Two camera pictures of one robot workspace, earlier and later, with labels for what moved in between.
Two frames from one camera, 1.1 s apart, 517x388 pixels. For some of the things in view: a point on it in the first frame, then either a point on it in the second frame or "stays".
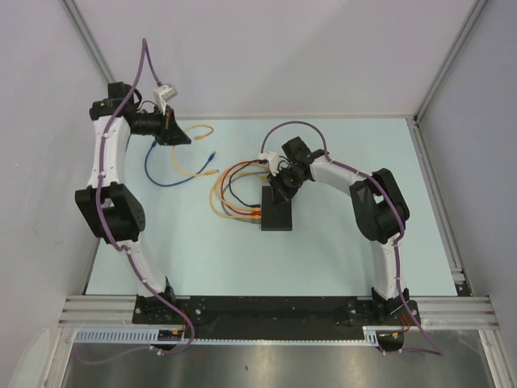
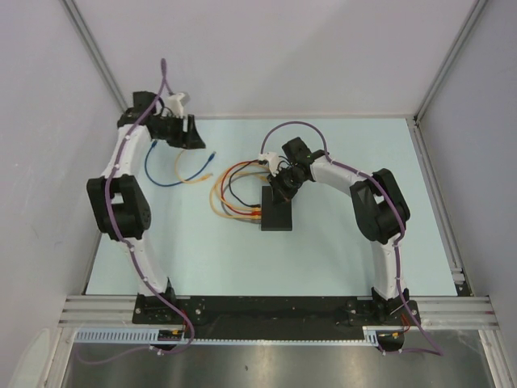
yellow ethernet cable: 196,137 to 205,176
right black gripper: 280,194 stays
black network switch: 275,217 stays
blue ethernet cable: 153,145 stays
